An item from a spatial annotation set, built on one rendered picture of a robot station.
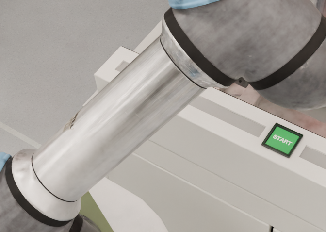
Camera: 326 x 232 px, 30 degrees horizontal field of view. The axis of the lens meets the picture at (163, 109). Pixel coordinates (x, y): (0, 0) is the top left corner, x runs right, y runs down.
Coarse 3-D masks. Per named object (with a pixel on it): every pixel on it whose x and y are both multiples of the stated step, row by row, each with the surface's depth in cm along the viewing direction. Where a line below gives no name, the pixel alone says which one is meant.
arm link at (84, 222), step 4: (76, 216) 85; (80, 216) 86; (76, 220) 84; (80, 220) 85; (84, 220) 86; (72, 224) 83; (76, 224) 83; (80, 224) 84; (84, 224) 85; (88, 224) 86; (72, 228) 82; (76, 228) 83; (80, 228) 84; (84, 228) 84; (88, 228) 85; (92, 228) 86
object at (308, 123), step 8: (232, 88) 129; (240, 88) 129; (264, 104) 126; (272, 104) 126; (272, 112) 124; (280, 112) 124; (288, 112) 124; (296, 112) 124; (288, 120) 123; (296, 120) 123; (304, 120) 123; (312, 120) 122; (304, 128) 121; (312, 128) 121; (320, 128) 121
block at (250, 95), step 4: (248, 88) 125; (252, 88) 125; (244, 92) 125; (248, 92) 124; (252, 92) 124; (256, 92) 124; (240, 96) 124; (244, 96) 124; (248, 96) 124; (252, 96) 124; (256, 96) 124; (260, 96) 124; (244, 100) 123; (248, 100) 123; (252, 100) 123; (256, 100) 123; (260, 100) 125; (252, 104) 122; (256, 104) 124
